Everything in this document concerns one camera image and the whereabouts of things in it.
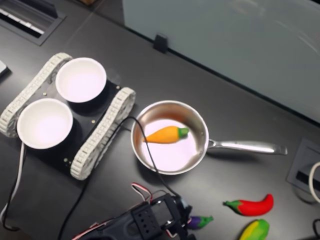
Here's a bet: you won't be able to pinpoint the purple toy aubergine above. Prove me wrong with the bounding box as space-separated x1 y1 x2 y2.
187 215 214 230

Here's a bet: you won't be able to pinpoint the yellow green toy corn cob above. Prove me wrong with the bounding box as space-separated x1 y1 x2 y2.
238 219 270 240

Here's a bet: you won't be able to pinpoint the white bowl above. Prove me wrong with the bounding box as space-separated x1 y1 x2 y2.
16 97 74 150
54 57 108 104

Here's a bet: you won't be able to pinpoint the tracked vehicle with white tracks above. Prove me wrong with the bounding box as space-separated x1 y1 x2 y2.
0 51 137 181

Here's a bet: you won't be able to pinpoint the orange toy carrot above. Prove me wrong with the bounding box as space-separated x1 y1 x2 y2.
142 125 190 145

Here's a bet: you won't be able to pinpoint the long table cable box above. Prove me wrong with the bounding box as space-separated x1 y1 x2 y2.
0 0 68 47

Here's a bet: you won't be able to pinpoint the black partition clip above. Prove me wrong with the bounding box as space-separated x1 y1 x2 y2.
152 33 168 54

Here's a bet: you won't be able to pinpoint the thick white cable loop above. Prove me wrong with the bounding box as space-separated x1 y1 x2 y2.
307 161 320 205

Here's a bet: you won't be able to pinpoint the red white black servo wires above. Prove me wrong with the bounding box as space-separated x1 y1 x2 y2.
72 182 181 240

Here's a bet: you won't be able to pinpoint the frosted glass partition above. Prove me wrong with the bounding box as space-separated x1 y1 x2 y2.
122 0 320 123

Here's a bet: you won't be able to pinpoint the long black cable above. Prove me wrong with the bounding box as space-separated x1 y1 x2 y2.
57 116 180 240

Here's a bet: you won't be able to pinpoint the red toy chilli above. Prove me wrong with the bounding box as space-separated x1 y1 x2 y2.
223 193 275 217

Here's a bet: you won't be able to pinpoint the small table cable box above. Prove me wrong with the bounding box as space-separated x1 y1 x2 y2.
286 137 320 195

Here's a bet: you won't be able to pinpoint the thin white cable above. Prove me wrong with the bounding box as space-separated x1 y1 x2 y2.
0 142 26 226

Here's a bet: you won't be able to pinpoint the silver laptop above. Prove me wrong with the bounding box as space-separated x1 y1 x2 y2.
0 59 12 81

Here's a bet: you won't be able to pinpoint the steel pan with long handle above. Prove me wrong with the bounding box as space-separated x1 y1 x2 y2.
130 99 288 176

